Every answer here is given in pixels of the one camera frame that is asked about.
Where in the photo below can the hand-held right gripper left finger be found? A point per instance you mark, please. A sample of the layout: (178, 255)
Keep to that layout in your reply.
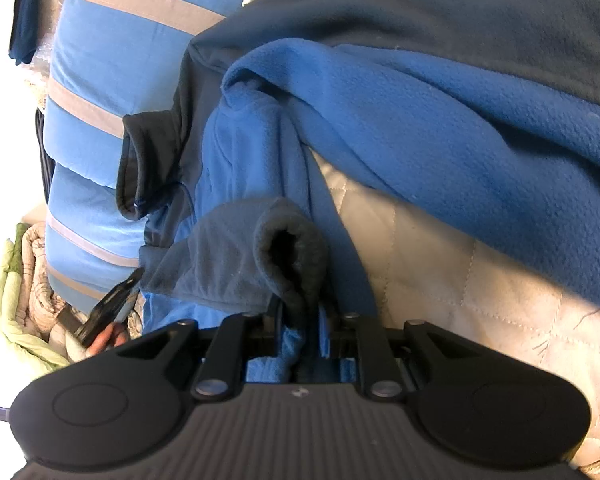
(278, 327)

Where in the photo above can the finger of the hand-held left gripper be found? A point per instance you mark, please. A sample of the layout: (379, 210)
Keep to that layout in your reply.
(120, 292)

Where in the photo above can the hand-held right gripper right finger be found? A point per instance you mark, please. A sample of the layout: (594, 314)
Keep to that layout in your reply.
(326, 330)

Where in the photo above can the blue fleece jacket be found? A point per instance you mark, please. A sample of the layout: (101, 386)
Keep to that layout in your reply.
(405, 110)

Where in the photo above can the person's left hand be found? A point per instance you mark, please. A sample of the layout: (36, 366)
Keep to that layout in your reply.
(107, 342)

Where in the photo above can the green blanket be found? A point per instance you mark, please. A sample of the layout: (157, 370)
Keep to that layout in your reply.
(15, 310)

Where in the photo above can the blue striped pillow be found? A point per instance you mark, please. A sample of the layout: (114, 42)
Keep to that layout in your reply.
(90, 215)
(120, 45)

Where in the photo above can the dark cloth strip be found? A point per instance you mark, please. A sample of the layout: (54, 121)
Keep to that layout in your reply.
(43, 155)

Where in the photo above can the quilted bedspread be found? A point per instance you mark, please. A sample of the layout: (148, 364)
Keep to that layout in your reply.
(480, 290)

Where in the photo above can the cream lace cover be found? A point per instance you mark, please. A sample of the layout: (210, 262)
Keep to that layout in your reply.
(42, 75)

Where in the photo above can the dark blue cloth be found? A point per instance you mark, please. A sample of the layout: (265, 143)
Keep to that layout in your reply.
(27, 15)

